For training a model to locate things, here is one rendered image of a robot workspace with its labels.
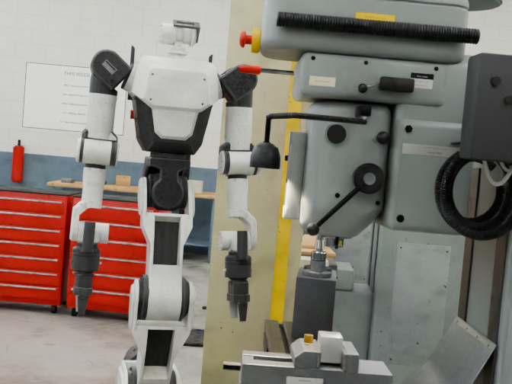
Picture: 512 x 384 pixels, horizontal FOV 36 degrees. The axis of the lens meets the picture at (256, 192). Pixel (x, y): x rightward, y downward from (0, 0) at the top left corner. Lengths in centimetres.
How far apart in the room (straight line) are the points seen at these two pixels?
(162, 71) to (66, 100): 869
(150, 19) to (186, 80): 862
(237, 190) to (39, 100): 877
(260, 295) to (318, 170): 192
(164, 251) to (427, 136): 104
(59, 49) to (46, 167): 163
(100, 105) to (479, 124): 133
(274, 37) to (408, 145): 39
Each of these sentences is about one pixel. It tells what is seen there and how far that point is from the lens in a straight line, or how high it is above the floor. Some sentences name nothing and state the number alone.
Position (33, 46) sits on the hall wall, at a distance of 1132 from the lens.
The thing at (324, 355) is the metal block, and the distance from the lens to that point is 185.
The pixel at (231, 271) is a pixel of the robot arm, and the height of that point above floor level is 110.
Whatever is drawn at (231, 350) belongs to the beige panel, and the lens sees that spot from 373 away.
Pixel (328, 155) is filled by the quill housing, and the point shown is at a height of 150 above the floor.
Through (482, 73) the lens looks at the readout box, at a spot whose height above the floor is 168.
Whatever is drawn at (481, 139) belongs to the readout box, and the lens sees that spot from 160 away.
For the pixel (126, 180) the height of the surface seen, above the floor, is 96.
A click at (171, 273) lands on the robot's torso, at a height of 110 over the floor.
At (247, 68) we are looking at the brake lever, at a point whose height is 170.
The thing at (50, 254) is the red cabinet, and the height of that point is 50.
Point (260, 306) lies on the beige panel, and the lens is 369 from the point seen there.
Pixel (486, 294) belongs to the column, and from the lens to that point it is 198.
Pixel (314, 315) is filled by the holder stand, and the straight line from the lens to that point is 238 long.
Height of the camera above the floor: 150
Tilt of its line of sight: 3 degrees down
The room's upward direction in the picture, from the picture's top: 5 degrees clockwise
